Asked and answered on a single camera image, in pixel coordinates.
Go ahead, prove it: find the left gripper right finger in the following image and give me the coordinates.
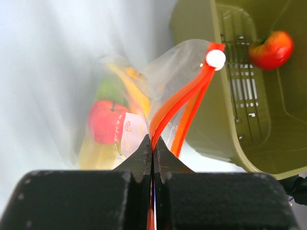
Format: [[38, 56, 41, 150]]
[[153, 139, 299, 230]]

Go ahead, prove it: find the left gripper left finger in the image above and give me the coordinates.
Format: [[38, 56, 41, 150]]
[[0, 136, 154, 230]]

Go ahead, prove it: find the red toy apple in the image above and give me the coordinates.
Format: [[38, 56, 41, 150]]
[[87, 100, 129, 145]]

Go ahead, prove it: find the clear zip bag orange zipper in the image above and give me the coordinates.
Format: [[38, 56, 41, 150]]
[[78, 39, 226, 230]]

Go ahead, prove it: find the green toy starfruit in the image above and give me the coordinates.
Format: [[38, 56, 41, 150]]
[[96, 77, 128, 106]]

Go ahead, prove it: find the yellow toy banana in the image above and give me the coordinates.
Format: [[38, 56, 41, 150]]
[[108, 64, 150, 117]]

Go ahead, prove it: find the red toy tomato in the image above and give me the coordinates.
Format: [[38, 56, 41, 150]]
[[248, 31, 294, 70]]

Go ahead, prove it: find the yellow toy starfruit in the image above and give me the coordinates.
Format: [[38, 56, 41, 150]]
[[79, 137, 127, 170]]

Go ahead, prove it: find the olive green plastic bin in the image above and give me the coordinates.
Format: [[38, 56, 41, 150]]
[[171, 0, 307, 180]]

